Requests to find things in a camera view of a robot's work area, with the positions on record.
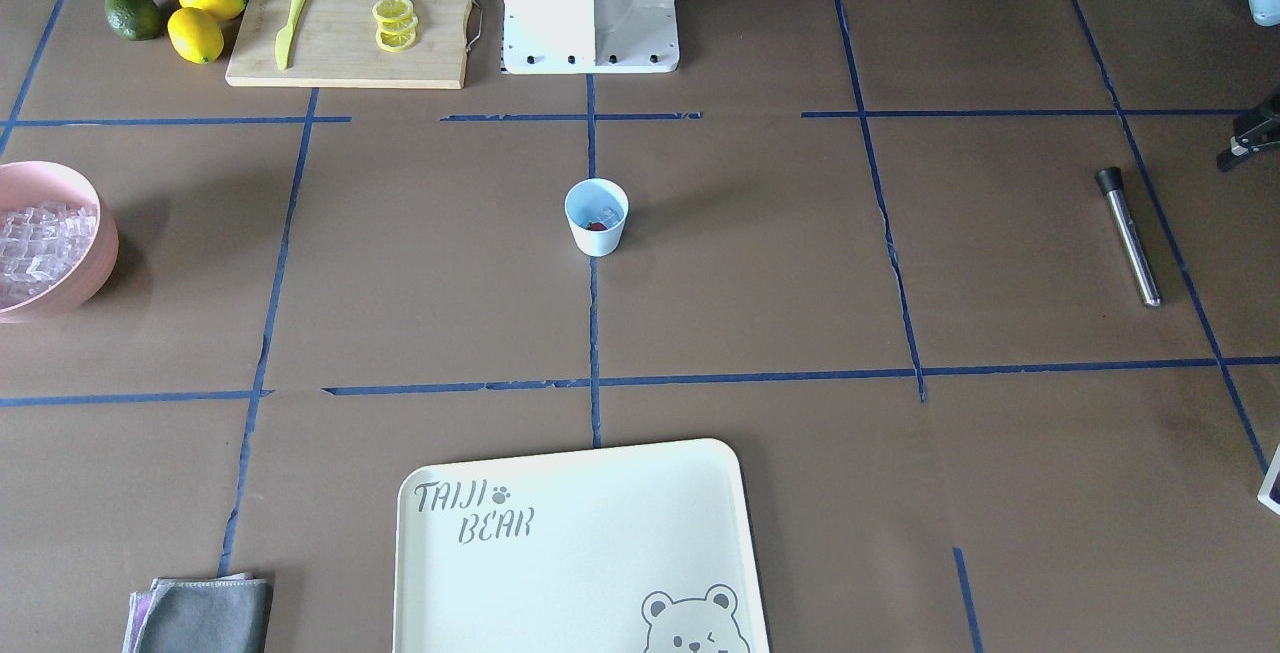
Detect ice cube in cup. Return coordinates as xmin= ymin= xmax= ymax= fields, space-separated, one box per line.
xmin=593 ymin=206 xmax=625 ymax=228

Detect light blue cup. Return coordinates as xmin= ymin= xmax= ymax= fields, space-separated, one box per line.
xmin=564 ymin=178 xmax=630 ymax=257

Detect pile of clear ice cubes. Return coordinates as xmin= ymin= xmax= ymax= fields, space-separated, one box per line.
xmin=1 ymin=201 xmax=100 ymax=309

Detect cream bear tray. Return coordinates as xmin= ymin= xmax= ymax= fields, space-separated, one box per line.
xmin=390 ymin=438 xmax=771 ymax=652

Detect lemon slices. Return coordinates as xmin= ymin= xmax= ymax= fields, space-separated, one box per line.
xmin=371 ymin=0 xmax=419 ymax=52

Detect wooden cutting board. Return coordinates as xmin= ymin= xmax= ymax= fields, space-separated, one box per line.
xmin=225 ymin=0 xmax=474 ymax=91

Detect yellow plastic knife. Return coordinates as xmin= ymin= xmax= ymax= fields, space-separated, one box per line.
xmin=274 ymin=0 xmax=307 ymax=70

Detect steel muddler with black tip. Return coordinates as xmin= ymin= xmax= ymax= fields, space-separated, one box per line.
xmin=1094 ymin=166 xmax=1164 ymax=309

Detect grey folded cloth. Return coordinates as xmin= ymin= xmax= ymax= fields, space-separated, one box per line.
xmin=122 ymin=574 xmax=273 ymax=652

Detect green avocado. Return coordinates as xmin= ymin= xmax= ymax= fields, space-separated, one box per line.
xmin=104 ymin=0 xmax=165 ymax=42

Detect pink bowl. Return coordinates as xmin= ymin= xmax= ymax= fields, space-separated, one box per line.
xmin=1 ymin=161 xmax=119 ymax=321

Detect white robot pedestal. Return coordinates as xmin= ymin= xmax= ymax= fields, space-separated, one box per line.
xmin=502 ymin=0 xmax=681 ymax=76

